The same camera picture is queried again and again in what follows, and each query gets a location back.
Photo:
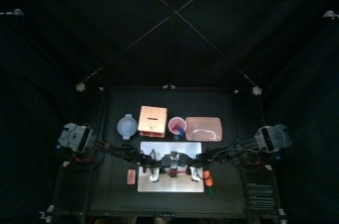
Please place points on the red plastic cup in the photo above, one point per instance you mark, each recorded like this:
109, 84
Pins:
175, 123

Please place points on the orange toy with green end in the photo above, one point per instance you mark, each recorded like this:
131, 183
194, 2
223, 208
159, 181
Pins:
209, 179

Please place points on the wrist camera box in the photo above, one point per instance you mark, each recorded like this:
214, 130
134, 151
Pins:
167, 161
183, 159

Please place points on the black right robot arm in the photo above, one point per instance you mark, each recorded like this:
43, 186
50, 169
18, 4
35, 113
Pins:
238, 152

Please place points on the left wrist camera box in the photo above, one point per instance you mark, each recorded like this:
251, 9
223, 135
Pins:
167, 161

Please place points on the blue item in cup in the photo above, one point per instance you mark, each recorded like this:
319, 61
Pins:
181, 132

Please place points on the grey frame clamp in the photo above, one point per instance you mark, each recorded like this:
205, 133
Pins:
330, 14
16, 12

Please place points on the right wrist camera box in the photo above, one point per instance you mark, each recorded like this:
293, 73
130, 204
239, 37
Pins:
183, 159

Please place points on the white text label sticker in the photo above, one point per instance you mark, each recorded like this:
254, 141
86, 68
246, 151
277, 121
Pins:
261, 195

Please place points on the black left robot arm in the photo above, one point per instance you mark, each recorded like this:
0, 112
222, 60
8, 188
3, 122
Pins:
110, 150

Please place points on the pink rectangular toy block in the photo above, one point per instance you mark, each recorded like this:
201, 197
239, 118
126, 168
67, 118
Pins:
131, 176

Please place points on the wooden box with red drawer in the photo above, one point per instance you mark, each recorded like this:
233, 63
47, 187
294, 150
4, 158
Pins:
153, 120

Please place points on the pink square plate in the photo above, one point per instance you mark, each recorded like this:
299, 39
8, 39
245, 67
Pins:
203, 124

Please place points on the light grey bowl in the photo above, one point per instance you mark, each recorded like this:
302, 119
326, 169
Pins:
127, 126

